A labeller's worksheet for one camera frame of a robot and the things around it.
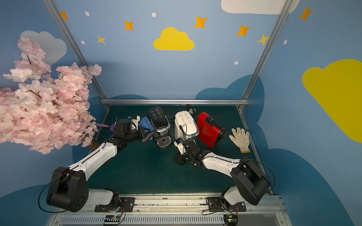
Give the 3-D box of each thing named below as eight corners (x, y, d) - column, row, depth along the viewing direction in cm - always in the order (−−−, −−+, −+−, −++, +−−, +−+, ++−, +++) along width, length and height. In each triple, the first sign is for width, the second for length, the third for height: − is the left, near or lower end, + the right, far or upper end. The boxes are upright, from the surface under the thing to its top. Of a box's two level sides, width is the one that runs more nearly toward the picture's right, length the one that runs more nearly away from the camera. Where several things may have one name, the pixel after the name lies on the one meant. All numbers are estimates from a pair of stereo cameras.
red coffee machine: (211, 151, 97) (216, 136, 81) (193, 132, 106) (195, 116, 91) (220, 144, 100) (227, 129, 85) (202, 127, 110) (205, 110, 94)
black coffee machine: (157, 151, 96) (152, 133, 78) (152, 128, 108) (147, 108, 90) (173, 146, 98) (171, 128, 80) (166, 124, 110) (163, 104, 93)
